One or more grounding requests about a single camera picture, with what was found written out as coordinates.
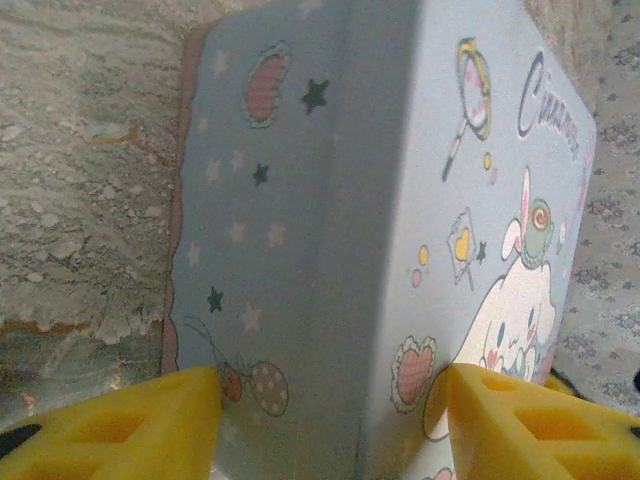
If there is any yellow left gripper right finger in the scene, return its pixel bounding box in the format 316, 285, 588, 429
446, 363, 640, 480

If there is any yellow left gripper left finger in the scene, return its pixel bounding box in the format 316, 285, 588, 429
0, 364, 224, 480

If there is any light blue cartoon tin box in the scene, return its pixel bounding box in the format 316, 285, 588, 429
160, 0, 599, 480

